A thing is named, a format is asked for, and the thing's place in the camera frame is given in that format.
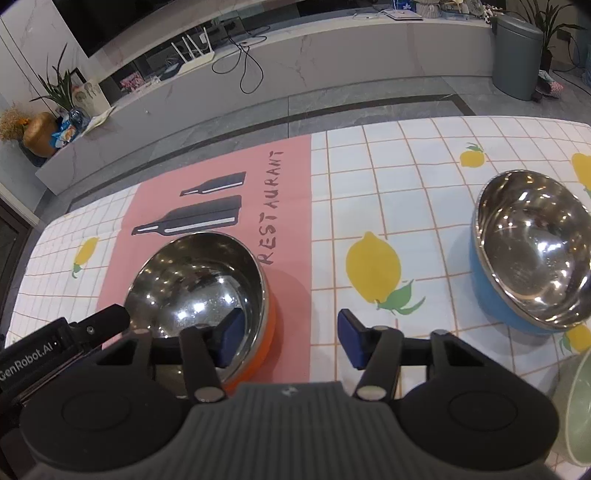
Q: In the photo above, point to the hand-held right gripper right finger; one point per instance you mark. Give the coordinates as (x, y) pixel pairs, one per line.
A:
(349, 339)

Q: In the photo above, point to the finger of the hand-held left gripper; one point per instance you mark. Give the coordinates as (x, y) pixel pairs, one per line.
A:
(104, 322)

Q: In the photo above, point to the grey trash can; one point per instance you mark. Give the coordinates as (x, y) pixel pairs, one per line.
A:
(516, 55)

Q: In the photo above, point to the blue steel bowl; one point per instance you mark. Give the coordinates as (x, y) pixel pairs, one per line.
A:
(526, 249)

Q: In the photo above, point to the white router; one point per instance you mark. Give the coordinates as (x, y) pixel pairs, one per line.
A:
(196, 62)

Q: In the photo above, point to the pink slippers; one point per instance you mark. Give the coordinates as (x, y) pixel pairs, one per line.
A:
(550, 85)

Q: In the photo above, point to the blue snack bag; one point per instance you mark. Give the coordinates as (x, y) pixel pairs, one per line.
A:
(69, 129)

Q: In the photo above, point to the grey marble tv console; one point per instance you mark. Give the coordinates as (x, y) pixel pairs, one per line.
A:
(346, 60)

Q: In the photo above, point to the green grass plant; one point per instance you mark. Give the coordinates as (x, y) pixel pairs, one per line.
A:
(60, 87)

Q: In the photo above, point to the checked lemon print tablecloth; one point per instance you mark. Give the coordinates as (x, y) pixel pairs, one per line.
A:
(378, 194)

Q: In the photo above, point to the white paper sheet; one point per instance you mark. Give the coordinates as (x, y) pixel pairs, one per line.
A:
(99, 121)

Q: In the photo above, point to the tall leafy potted plant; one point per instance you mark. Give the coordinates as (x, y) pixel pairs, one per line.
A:
(547, 27)

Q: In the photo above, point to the white printed vase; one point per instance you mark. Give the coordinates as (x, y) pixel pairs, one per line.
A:
(92, 94)

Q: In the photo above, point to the white tablet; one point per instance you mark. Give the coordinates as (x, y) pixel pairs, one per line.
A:
(405, 14)

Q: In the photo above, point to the black wall television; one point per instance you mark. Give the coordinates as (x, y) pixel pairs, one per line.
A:
(138, 18)

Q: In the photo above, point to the gold vase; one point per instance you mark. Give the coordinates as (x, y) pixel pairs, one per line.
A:
(39, 134)

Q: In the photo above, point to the orange steel bowl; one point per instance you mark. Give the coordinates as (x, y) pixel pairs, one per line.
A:
(203, 277)

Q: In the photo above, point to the green ceramic bowl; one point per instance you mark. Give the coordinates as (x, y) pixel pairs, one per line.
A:
(577, 406)

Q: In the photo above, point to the dried yellow flowers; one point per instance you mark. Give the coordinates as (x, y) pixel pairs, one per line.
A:
(11, 122)

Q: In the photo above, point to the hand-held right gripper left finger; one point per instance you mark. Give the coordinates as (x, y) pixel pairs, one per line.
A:
(231, 339)

